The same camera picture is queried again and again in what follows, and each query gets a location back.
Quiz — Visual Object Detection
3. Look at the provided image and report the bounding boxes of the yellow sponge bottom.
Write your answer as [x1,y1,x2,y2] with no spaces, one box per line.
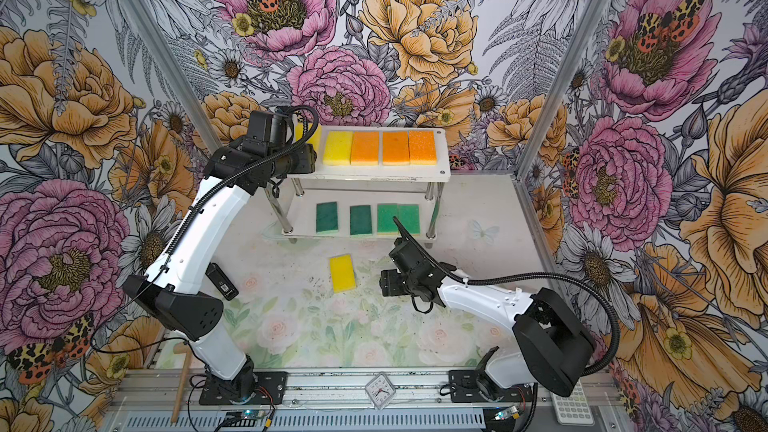
[294,121,322,154]

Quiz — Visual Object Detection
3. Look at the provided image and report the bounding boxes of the yellow sponge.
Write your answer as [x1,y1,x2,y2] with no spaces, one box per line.
[323,130,354,166]
[294,121,322,154]
[329,254,357,294]

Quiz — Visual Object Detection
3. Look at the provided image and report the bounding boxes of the light green sponge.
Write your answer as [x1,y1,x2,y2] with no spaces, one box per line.
[376,203,399,236]
[398,204,421,236]

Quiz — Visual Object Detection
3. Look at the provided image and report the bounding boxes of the dark green scouring sponge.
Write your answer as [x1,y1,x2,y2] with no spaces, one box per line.
[349,205,373,236]

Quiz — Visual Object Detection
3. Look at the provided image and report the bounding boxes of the yellow sponge top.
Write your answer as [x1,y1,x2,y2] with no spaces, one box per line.
[323,130,354,166]

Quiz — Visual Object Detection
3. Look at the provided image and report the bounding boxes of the orange sponge back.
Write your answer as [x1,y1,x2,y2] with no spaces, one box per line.
[350,131,380,167]

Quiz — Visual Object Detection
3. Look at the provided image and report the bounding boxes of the orange sponge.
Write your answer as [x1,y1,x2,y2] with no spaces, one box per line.
[382,131,410,166]
[350,131,380,167]
[408,129,438,166]

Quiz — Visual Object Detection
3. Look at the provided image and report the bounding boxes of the orange sponge front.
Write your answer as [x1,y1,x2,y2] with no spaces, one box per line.
[408,129,438,166]

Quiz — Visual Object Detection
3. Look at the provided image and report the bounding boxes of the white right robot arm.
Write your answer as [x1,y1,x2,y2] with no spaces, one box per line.
[379,234,596,402]

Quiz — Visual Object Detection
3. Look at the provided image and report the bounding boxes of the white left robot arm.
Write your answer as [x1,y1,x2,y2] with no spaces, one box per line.
[123,105,319,404]

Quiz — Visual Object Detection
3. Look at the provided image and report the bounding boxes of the white two-tier metal shelf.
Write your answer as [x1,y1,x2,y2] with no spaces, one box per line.
[266,126,451,243]

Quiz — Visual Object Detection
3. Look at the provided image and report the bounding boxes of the yellow sponge right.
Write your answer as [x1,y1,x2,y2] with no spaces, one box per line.
[329,254,357,294]

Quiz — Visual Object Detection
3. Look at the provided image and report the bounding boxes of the small white clock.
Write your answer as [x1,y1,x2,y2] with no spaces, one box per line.
[365,372,397,410]

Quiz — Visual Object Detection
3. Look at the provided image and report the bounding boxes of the white calculator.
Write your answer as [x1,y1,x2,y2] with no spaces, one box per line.
[551,381,595,427]

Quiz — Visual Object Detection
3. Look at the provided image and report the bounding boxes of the small wooden mallet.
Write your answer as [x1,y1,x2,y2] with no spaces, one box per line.
[170,343,193,424]

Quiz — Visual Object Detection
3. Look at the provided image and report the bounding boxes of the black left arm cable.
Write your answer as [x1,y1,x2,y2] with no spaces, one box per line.
[89,105,322,355]

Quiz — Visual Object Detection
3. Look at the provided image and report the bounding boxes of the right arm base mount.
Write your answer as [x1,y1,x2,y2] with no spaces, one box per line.
[439,346,533,404]

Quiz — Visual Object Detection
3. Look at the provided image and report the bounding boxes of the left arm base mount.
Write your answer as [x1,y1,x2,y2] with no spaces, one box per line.
[198,364,288,406]

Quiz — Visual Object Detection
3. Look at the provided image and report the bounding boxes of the black corrugated right cable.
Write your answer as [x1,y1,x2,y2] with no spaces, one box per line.
[392,216,622,378]

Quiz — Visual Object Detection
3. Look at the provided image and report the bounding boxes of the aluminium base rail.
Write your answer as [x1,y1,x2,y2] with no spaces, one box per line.
[101,366,633,431]

